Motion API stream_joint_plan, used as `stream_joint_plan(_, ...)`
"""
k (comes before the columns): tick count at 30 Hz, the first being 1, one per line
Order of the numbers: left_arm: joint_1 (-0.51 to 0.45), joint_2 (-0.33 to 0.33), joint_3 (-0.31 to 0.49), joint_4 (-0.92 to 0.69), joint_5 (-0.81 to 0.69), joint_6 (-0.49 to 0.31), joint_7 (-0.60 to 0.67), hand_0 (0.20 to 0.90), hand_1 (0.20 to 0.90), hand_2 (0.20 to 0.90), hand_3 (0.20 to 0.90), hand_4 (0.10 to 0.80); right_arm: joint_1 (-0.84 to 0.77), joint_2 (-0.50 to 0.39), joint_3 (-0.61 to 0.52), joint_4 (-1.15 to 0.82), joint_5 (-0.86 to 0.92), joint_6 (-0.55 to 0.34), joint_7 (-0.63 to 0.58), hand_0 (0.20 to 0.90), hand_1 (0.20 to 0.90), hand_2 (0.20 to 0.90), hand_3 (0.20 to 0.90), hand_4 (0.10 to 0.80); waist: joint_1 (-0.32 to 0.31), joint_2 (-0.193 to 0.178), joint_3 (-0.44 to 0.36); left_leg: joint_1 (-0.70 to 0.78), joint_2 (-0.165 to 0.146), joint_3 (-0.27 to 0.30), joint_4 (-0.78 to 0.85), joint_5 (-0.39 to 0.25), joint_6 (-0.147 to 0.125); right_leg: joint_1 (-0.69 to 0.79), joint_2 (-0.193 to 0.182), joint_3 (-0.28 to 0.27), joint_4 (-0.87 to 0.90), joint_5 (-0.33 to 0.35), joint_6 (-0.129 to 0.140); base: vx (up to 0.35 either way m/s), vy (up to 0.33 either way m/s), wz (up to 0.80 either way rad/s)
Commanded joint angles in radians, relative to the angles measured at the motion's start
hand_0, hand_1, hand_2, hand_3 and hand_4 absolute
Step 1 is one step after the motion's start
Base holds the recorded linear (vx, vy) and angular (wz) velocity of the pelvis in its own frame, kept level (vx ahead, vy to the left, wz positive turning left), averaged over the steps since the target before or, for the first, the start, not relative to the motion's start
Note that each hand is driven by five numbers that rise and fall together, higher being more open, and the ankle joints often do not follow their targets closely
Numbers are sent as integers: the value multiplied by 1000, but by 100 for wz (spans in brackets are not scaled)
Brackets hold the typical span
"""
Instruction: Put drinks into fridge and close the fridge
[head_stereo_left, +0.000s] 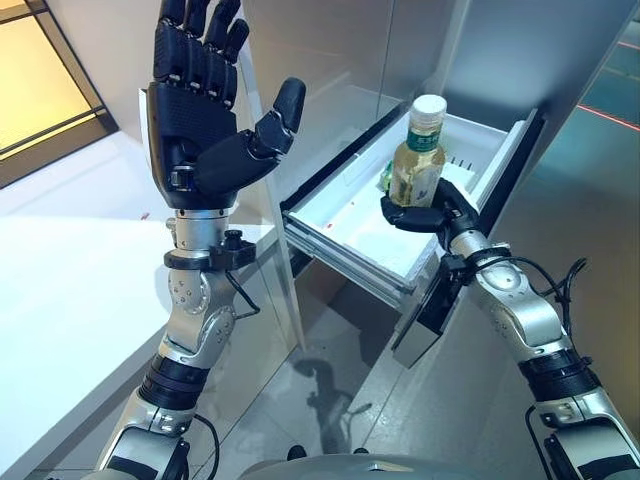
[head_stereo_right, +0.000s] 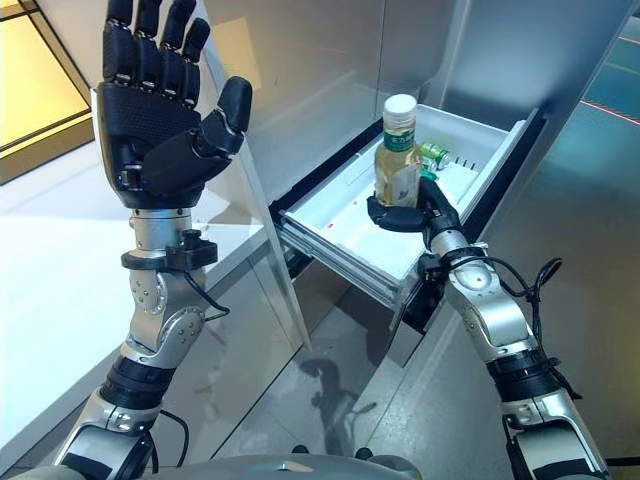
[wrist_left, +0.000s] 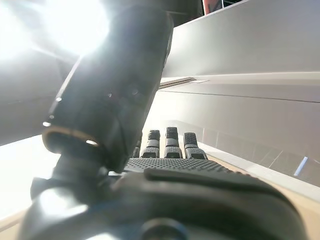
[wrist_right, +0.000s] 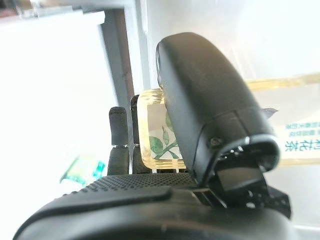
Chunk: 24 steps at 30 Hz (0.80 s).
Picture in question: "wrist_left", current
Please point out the white counter cabinet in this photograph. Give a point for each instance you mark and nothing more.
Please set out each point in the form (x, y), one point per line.
(237, 45)

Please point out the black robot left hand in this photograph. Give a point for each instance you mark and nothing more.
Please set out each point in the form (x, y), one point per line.
(112, 87)

